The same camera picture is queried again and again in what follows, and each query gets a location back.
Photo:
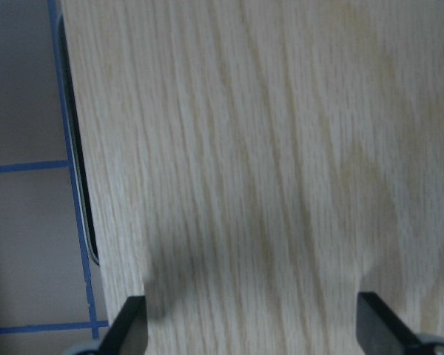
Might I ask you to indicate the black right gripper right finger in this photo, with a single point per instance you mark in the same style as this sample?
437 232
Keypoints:
380 331

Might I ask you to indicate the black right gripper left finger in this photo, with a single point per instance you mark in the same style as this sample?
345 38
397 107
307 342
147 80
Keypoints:
128 334

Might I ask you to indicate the light wooden drawer cabinet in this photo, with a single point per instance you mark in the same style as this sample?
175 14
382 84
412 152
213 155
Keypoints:
253 165

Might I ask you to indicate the brown paper mat blue grid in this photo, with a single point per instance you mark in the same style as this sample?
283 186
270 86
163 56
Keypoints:
51 294

